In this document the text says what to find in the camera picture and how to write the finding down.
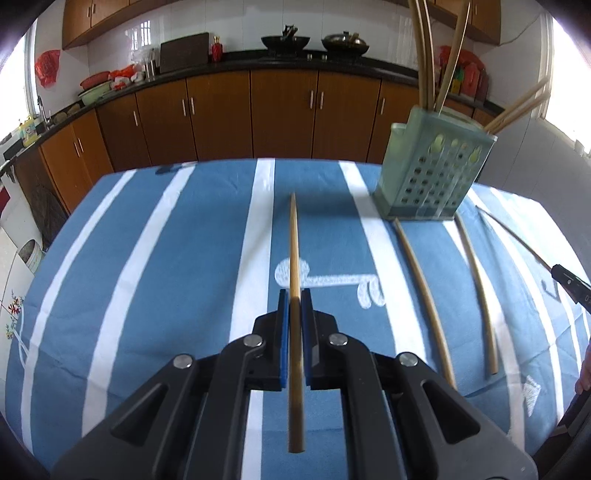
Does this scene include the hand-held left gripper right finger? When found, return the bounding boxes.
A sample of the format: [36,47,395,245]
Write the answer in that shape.
[300,290,539,480]

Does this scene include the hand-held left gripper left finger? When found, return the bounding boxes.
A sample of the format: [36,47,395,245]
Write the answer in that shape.
[51,290,289,480]

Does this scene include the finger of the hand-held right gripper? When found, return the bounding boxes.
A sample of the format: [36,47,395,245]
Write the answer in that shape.
[551,263,591,317]

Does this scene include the green perforated chopstick holder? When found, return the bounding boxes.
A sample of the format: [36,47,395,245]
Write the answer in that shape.
[373,105,499,221]

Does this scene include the person's right hand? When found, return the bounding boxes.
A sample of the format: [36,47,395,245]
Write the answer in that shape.
[575,339,591,395]

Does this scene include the blue white striped tablecloth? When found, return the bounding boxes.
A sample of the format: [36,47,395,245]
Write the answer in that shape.
[4,158,591,480]

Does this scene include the sliding window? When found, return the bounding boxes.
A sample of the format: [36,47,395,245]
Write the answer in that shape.
[545,14,591,158]

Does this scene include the brown base cabinets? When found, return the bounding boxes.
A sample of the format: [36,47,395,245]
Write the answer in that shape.
[11,69,497,217]

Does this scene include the round woven mat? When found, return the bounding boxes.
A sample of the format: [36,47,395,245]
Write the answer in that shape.
[30,185,65,241]

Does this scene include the black kitchen countertop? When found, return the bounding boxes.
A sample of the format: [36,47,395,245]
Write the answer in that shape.
[0,48,506,181]

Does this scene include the gas stove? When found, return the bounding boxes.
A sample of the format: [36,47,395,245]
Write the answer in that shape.
[259,50,370,63]

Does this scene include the black wok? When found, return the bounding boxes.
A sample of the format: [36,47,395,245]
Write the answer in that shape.
[261,24,311,51]

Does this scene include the wok with lid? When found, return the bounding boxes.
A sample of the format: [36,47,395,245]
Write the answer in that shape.
[321,31,371,55]

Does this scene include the dark cutting board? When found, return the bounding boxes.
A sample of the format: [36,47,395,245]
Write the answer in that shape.
[159,32,211,75]

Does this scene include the green basin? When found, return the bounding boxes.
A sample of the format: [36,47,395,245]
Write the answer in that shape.
[78,82,116,106]

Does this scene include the clear plastic bag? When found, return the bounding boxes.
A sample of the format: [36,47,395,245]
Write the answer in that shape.
[130,46,160,70]

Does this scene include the red basin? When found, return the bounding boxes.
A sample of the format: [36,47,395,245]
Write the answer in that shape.
[80,70,112,90]

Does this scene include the yellow dish soap bottle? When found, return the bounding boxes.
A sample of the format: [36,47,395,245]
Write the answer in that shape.
[18,115,40,147]

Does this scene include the red hanging bag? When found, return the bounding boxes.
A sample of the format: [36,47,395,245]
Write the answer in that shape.
[35,49,62,88]

